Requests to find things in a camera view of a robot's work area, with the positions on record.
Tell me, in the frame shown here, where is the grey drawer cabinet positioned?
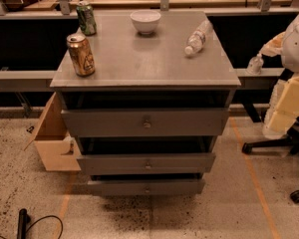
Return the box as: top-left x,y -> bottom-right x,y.
51,10 -> 240,182

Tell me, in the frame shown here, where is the green soda can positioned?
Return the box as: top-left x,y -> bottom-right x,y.
76,1 -> 97,36

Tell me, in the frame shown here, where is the small white spray bottle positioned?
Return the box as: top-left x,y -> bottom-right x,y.
246,53 -> 264,75

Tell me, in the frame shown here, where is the white ceramic bowl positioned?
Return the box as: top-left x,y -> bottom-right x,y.
130,10 -> 161,34

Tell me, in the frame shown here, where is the middle grey drawer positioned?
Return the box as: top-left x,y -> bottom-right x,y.
77,152 -> 215,175

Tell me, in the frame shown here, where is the grey drawer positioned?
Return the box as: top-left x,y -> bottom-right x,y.
88,178 -> 205,196
77,152 -> 215,175
61,109 -> 228,137

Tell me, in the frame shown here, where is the black cylinder tool on floor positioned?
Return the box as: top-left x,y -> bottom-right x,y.
17,208 -> 31,239

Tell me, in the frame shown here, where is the open cardboard box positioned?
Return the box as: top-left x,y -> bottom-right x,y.
25,93 -> 81,171

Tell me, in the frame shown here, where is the top grey drawer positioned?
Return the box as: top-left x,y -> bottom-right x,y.
61,109 -> 228,137

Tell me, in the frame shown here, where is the clear plastic water bottle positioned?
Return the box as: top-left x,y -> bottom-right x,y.
184,20 -> 213,56

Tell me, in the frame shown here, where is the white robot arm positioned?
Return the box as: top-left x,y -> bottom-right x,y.
260,14 -> 299,138

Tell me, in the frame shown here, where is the orange gold soda can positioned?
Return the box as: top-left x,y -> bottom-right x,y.
67,33 -> 95,77

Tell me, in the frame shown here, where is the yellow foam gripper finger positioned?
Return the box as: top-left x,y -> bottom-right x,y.
259,32 -> 285,57
267,74 -> 299,133

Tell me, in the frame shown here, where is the bottom grey drawer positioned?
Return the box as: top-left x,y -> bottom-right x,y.
88,178 -> 205,196

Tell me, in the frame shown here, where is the black floor cable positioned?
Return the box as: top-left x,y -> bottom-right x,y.
0,214 -> 64,239

